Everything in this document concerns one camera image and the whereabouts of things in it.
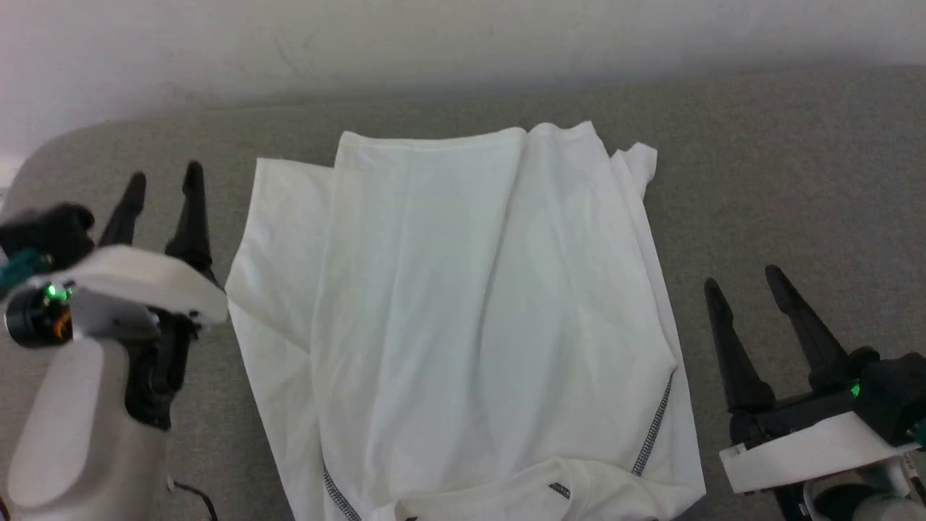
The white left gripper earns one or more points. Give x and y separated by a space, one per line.
145 289

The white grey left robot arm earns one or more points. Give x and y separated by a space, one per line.
79 434

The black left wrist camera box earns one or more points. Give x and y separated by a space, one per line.
47 231

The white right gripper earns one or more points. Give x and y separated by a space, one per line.
810 445

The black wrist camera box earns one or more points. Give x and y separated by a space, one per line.
47 231
893 398

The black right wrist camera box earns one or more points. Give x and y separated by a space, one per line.
893 398

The white shirt with grey stitching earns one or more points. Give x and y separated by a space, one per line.
477 325

